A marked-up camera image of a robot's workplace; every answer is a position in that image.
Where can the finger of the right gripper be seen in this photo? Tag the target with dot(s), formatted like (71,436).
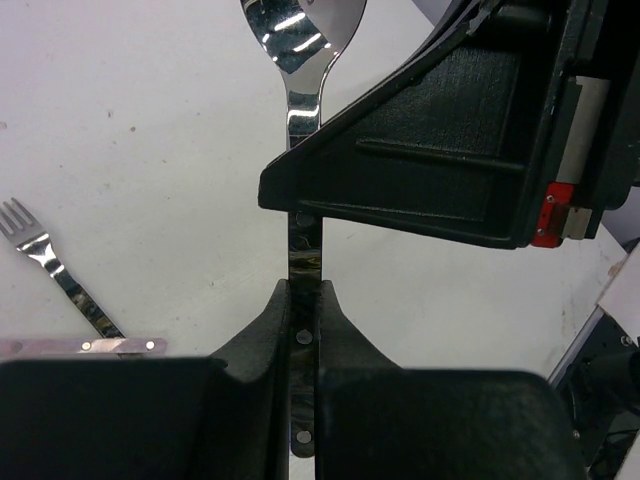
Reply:
(415,165)

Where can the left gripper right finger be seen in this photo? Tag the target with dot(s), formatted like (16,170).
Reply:
(377,420)

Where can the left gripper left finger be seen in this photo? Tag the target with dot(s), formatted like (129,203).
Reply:
(222,416)

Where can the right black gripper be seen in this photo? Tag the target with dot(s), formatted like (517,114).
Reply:
(539,119)

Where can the spoon with dark handle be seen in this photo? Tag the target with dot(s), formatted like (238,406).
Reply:
(303,39)

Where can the knife with pink handle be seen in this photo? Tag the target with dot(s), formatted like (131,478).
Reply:
(22,348)

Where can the fork with dark handle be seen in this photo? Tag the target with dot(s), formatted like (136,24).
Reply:
(25,233)

